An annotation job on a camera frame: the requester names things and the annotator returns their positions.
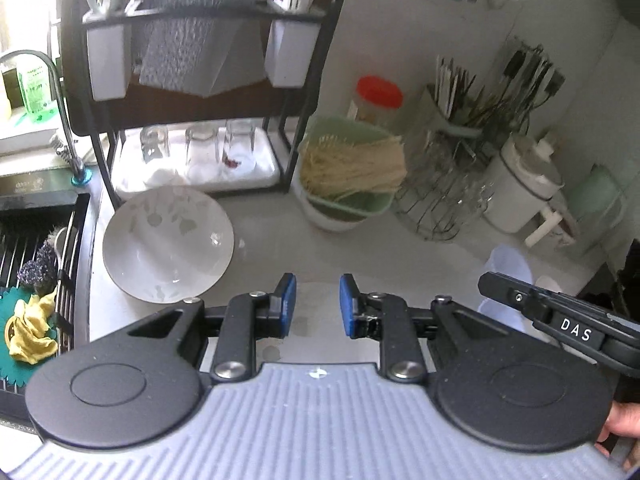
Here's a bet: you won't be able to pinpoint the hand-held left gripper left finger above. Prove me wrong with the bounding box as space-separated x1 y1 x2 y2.
125 273 297 383

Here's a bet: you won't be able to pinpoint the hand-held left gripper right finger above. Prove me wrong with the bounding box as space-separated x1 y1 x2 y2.
339 274 516 385

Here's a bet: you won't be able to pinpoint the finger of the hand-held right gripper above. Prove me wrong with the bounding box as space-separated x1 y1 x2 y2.
477 272 553 333

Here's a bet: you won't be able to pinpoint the plain white bowl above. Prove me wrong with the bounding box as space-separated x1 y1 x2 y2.
479 244 563 343

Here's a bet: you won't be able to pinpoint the white leaf-patterned bowl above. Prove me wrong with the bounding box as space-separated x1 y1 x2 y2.
102 185 235 305

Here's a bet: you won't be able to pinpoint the person's right hand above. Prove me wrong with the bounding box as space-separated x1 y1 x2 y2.
596 400 640 445

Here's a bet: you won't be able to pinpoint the black induction cooktop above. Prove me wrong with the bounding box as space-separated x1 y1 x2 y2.
580 238 640 322

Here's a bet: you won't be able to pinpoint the white electric kettle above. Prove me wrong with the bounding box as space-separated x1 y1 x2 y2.
482 132 579 249

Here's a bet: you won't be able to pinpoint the clear glass jar red lid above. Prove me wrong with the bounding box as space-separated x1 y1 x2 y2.
402 130 493 233

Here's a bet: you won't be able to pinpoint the bundle of dry noodles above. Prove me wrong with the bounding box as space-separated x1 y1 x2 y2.
300 135 407 200

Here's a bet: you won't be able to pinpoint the clear drinking glass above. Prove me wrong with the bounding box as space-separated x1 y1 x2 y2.
139 125 171 164
222 119 257 167
184 126 220 167

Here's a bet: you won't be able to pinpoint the white drip tray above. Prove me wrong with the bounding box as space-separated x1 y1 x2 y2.
110 127 281 197

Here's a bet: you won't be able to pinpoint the green strainer basket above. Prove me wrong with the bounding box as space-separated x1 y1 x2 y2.
298 115 407 222

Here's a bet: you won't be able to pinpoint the bundle of chopsticks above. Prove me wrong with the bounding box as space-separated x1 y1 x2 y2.
432 55 502 127

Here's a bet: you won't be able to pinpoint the red-lidded plastic jar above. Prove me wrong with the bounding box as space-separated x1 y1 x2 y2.
347 75 404 132

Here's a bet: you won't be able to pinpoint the hanging black kitchen utensils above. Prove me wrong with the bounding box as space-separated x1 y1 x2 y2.
499 39 567 112

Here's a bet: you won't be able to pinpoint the brown cutting board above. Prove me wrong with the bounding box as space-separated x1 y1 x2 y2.
117 77 287 129

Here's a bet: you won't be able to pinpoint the dark scouring pad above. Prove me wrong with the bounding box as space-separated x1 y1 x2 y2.
17 240 59 297

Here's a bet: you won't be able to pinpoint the white utensil holder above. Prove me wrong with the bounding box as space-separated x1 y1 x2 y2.
263 6 322 89
84 9 134 102

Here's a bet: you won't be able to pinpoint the yellow cloth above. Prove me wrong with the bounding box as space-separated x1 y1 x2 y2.
5 287 59 364

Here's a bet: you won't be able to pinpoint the grey textured mat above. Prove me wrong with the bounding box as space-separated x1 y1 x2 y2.
137 0 282 99

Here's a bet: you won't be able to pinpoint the black printed box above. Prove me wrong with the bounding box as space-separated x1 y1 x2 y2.
0 169 82 212

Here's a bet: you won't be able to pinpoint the teal scalloped mat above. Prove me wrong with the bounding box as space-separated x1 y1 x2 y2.
0 285 62 392

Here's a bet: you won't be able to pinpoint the chrome faucet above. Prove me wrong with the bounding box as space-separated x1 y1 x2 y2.
0 49 94 184

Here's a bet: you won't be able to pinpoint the black two-tier dish rack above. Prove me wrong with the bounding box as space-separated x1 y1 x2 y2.
59 0 347 208

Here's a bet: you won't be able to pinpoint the green detergent bottle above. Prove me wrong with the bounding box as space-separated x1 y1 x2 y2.
17 52 56 124

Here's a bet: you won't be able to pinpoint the black sink with wire rack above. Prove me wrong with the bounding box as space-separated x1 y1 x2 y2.
0 192 99 426

